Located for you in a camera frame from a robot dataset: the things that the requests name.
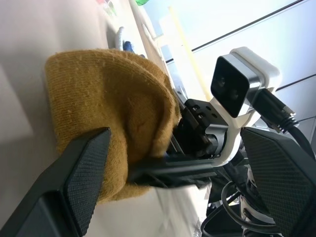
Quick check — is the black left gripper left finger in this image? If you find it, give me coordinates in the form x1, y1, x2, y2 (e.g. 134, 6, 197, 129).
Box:
0, 126, 112, 237

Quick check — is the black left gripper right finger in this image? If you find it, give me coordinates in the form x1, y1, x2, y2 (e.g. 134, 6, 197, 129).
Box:
240, 128, 316, 237

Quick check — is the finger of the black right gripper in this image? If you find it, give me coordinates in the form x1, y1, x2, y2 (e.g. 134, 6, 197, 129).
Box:
127, 158, 218, 189

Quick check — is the mustard yellow sock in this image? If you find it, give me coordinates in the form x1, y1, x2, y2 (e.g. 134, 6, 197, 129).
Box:
44, 48, 184, 204

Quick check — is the blue cloth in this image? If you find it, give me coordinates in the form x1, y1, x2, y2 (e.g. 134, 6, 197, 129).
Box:
122, 40, 136, 53

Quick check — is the blue and white object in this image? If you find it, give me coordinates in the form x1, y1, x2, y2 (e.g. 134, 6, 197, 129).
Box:
115, 26, 125, 50

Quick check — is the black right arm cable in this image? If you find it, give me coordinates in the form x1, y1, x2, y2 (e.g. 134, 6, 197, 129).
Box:
201, 88, 316, 237

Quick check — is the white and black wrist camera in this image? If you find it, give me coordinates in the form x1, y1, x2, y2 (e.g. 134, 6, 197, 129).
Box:
209, 46, 281, 166

